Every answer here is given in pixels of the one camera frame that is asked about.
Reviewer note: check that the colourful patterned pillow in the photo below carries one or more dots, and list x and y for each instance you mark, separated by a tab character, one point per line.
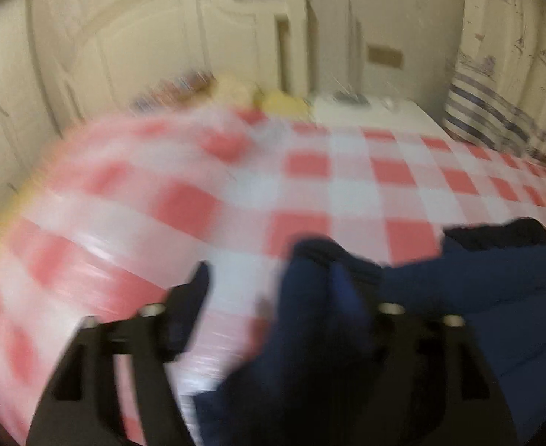
175	88

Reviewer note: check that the gold wall socket panel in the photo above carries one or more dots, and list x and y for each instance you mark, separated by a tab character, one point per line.
384	55

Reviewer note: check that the white wooden headboard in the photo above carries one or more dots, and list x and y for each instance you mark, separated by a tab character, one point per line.
161	42

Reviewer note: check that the ship print curtain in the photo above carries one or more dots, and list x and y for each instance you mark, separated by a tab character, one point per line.
509	55

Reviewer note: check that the white wardrobe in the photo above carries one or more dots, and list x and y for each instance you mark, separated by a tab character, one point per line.
3	102

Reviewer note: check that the white pole lamp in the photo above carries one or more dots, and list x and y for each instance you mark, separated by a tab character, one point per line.
354	46

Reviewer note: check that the yellow pillow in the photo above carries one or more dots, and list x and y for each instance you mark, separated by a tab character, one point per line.
282	102

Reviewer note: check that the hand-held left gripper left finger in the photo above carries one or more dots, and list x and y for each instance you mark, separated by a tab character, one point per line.
182	316

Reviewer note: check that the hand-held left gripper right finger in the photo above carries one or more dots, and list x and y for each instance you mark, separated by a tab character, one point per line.
347	290

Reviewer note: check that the white nightstand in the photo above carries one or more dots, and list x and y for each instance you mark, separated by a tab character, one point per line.
393	118

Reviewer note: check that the navy blue puffer jacket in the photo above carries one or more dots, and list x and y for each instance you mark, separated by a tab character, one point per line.
486	297

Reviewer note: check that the red white checkered plastic sheet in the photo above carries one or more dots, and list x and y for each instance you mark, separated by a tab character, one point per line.
254	186

